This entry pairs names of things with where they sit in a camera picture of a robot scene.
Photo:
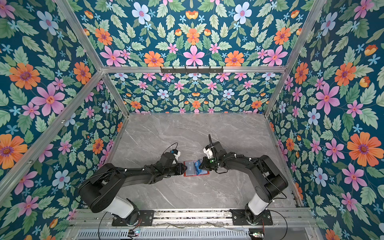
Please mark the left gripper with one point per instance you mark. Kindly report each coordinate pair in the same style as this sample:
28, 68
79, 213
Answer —
181, 167

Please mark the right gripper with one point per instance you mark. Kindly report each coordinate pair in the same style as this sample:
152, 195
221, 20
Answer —
205, 165

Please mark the red leather card holder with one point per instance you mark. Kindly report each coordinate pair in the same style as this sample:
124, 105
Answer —
193, 169

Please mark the blue VIP credit card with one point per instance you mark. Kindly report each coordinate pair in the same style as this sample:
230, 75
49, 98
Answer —
197, 168

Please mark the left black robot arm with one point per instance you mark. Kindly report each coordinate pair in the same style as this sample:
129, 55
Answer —
100, 191

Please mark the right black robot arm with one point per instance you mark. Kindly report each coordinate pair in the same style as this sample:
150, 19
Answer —
266, 178

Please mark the white vent grille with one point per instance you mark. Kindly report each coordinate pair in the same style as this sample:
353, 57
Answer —
164, 234

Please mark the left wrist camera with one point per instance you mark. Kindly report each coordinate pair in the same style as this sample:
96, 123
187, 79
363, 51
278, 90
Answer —
169, 158

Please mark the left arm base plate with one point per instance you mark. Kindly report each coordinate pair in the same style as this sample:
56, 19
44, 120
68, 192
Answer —
133, 218

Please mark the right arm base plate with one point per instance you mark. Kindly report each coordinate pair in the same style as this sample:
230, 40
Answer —
247, 218

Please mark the metal hook rail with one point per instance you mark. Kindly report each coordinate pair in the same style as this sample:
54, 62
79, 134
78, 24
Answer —
191, 70

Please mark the aluminium front rail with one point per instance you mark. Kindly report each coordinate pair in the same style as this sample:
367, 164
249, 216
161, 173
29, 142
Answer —
194, 218

